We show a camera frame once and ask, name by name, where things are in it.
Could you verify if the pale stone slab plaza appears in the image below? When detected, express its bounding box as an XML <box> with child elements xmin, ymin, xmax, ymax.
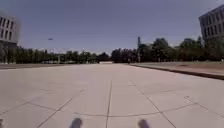
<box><xmin>0</xmin><ymin>62</ymin><xmax>224</xmax><ymax>128</ymax></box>

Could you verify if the pole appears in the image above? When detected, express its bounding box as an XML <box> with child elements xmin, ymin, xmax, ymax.
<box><xmin>136</xmin><ymin>36</ymin><xmax>142</xmax><ymax>64</ymax></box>

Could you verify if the row of trees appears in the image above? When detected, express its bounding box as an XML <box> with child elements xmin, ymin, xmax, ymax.
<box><xmin>0</xmin><ymin>37</ymin><xmax>224</xmax><ymax>65</ymax></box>

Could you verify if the robot's own part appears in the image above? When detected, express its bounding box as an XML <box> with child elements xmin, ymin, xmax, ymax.
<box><xmin>69</xmin><ymin>117</ymin><xmax>84</xmax><ymax>128</ymax></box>
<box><xmin>137</xmin><ymin>118</ymin><xmax>152</xmax><ymax>128</ymax></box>

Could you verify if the raised bed with kerb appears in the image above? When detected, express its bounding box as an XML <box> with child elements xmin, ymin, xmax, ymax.
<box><xmin>130</xmin><ymin>60</ymin><xmax>224</xmax><ymax>81</ymax></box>

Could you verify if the dark ground strip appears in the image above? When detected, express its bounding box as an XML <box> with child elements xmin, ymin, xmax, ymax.
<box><xmin>0</xmin><ymin>63</ymin><xmax>68</xmax><ymax>70</ymax></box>

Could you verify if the grey building with windows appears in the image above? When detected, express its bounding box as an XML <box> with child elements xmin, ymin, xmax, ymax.
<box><xmin>198</xmin><ymin>3</ymin><xmax>224</xmax><ymax>43</ymax></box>

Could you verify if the pale building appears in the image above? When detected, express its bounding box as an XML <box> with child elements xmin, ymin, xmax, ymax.
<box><xmin>0</xmin><ymin>13</ymin><xmax>22</xmax><ymax>51</ymax></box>

